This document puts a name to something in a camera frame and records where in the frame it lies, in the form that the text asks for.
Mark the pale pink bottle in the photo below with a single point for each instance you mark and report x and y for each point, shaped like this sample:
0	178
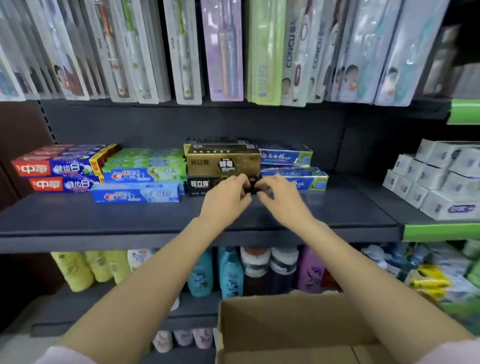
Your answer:
162	341

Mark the brown cardboard box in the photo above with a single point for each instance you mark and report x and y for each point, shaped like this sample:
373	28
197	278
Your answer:
292	326

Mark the stack of brown toothbrush packs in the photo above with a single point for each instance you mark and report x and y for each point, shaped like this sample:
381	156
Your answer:
303	52

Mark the red orange bottle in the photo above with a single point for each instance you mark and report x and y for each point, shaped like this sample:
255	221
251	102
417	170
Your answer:
330	279

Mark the black patterned toothpaste box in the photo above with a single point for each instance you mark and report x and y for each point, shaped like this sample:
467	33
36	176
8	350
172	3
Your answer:
198	185

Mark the person's pink right sleeve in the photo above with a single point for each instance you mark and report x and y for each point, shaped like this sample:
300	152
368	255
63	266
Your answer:
450	354

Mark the stack of teal child toothbrush packs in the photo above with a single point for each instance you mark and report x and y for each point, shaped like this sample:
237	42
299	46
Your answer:
382	52

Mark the white and blue packet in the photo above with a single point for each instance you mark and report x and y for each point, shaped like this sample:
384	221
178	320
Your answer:
459	288
450	258

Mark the person's left hand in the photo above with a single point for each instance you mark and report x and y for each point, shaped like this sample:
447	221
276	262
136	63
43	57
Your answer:
225	202

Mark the large teal shampoo bottle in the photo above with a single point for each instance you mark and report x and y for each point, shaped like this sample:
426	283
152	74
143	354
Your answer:
200	277

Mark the pale purple bottle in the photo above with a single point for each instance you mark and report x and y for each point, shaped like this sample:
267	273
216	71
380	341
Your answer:
183	337
202	338

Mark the person's left forearm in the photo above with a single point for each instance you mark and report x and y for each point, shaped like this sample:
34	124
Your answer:
142	292

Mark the white bottle blue cap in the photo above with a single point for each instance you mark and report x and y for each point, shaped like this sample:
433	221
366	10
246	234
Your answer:
174	304

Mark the stack of blue child toothbrush packs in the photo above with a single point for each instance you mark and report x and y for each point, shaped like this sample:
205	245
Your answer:
11	56

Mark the row of green toothbrush packs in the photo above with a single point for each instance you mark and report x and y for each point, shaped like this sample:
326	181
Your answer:
183	56

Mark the yellow plastic bottle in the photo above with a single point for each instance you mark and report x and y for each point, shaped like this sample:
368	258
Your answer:
98	264
73	270
118	264

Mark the dark grey shelf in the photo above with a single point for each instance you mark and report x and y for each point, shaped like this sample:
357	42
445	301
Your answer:
112	221

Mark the white bottle yellow label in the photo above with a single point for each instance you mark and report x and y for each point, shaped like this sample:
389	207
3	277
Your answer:
138	258

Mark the brown-lidded dark jar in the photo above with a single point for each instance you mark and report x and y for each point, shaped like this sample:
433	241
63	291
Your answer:
255	266

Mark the stack of light green packs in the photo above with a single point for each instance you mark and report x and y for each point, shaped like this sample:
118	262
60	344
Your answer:
266	52

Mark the person's right forearm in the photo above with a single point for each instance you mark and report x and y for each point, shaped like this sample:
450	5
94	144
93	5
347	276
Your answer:
382	292

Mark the cluster of dark blue bottles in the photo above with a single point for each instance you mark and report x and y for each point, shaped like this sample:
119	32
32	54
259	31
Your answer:
410	255

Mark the light blue toothpaste box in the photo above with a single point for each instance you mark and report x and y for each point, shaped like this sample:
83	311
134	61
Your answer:
182	188
135	195

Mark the small teal shampoo bottle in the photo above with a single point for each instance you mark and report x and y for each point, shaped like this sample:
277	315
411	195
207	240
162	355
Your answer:
230	277

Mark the white pump bottle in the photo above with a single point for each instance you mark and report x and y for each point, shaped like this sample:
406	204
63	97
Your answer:
375	255

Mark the white-lidded dark jar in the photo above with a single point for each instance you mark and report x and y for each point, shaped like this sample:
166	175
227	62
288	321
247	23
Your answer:
283	266

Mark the green toothbrush pack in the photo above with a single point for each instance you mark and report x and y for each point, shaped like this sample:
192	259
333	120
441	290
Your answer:
138	56

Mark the bright green packet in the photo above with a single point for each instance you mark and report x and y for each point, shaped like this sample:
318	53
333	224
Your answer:
474	270

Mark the stack of purple toothbrush packs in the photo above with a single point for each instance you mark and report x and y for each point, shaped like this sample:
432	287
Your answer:
223	52

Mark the pink shampoo bottle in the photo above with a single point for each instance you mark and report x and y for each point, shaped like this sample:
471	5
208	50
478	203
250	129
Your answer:
311	270

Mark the red child toothbrush pack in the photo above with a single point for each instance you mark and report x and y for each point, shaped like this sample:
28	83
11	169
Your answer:
67	56

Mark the stack of white tissue packs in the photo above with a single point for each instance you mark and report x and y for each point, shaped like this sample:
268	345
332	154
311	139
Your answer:
438	180

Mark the person's right hand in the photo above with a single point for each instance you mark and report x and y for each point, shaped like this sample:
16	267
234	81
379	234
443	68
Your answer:
288	202

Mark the red and blue toothpaste box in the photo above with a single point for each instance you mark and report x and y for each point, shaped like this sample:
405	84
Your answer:
63	147
63	183
48	168

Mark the orange toothbrush pack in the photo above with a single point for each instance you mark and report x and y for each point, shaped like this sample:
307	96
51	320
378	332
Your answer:
108	56

